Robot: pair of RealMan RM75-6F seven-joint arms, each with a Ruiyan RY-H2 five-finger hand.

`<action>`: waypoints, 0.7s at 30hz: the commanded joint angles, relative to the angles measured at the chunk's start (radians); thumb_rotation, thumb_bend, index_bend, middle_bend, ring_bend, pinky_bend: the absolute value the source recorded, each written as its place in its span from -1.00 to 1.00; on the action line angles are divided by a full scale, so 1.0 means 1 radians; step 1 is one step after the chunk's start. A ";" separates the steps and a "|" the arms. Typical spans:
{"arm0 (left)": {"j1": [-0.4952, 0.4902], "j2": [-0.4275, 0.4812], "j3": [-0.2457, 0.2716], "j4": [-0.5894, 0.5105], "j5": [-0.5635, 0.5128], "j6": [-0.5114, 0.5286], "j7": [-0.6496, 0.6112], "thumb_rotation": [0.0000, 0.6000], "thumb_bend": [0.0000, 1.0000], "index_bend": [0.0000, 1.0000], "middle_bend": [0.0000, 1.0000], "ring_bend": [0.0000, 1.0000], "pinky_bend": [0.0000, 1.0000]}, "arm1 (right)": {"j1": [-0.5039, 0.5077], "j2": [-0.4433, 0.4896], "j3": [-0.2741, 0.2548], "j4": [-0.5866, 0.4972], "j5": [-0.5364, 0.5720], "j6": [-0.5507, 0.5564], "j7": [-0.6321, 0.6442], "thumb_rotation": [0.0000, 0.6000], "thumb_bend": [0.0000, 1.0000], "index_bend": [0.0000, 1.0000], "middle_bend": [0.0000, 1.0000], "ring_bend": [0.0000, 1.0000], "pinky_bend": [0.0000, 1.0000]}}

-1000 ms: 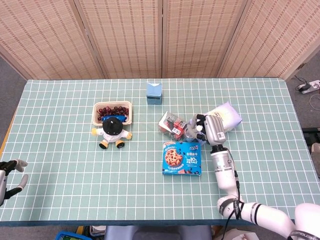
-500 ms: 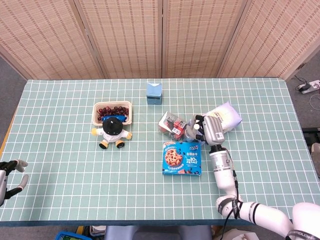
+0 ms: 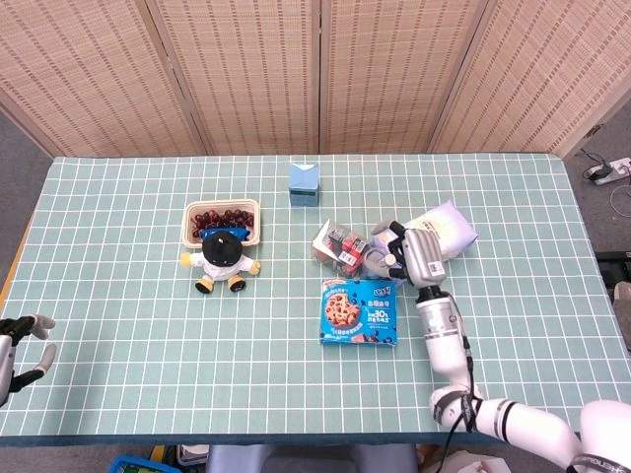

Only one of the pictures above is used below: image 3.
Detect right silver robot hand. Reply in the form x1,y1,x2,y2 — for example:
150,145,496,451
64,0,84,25
364,220,448,290

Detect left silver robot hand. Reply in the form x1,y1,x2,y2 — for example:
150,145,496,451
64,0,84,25
0,313,58,408

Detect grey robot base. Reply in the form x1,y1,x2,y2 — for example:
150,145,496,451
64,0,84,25
205,442,420,473

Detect clear glass jar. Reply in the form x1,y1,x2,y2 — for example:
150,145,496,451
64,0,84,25
362,245,409,286

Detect clear bag of coffee sachets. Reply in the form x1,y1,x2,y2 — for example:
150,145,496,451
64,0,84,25
310,219,372,278

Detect blue cookie box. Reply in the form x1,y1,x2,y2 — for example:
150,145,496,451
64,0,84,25
318,277,399,346

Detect light blue small carton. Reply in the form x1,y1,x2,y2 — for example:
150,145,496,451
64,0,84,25
287,162,321,207

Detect green checked tablecloth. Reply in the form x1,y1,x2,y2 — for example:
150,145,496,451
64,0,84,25
0,153,631,447

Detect blue plastic crate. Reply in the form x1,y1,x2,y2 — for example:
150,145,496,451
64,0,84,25
106,453,169,473

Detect woven folding screen panel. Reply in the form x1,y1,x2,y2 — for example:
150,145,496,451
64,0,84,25
0,0,208,159
428,0,631,159
145,0,322,155
317,0,489,154

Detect black-headed plush doll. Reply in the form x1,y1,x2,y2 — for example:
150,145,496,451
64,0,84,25
178,229,262,296

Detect white power strip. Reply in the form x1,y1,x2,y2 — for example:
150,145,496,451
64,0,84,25
589,157,631,186

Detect beige food tray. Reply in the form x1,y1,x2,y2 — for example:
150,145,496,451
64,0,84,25
181,198,262,249

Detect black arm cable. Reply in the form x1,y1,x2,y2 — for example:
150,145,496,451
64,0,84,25
438,294,484,473

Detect white floor cable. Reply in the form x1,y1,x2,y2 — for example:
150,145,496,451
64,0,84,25
608,184,631,218

